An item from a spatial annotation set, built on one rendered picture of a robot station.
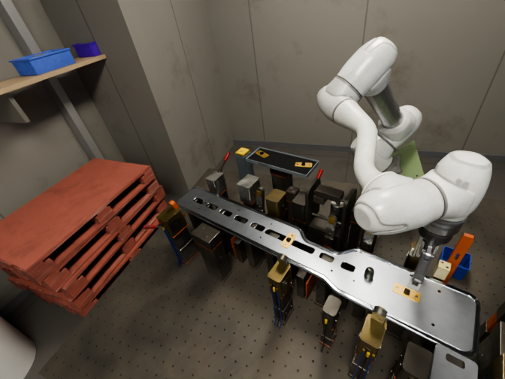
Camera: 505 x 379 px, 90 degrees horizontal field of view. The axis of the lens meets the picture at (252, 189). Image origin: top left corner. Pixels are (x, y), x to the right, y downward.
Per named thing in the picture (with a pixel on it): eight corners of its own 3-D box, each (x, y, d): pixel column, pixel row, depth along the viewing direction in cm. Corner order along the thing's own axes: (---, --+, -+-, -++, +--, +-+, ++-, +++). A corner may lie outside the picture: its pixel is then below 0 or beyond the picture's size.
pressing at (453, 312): (168, 207, 144) (167, 205, 143) (196, 185, 157) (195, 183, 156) (476, 365, 71) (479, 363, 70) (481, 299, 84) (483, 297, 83)
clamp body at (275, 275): (270, 322, 116) (261, 281, 94) (282, 301, 123) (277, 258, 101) (282, 332, 112) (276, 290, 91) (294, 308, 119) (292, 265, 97)
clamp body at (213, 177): (218, 221, 171) (204, 178, 149) (229, 210, 178) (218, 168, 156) (226, 225, 168) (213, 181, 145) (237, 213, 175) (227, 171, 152)
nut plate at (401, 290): (391, 291, 89) (392, 289, 89) (394, 282, 92) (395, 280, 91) (418, 303, 85) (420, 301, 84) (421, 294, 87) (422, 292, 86)
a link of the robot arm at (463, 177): (445, 190, 68) (402, 204, 66) (467, 138, 58) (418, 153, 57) (484, 216, 60) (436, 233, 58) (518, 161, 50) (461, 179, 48)
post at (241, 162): (245, 209, 176) (234, 155, 149) (252, 202, 181) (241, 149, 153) (254, 213, 172) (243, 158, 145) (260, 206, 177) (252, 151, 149)
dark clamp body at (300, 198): (293, 251, 144) (291, 201, 120) (303, 237, 151) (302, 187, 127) (305, 256, 141) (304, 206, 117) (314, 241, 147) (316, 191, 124)
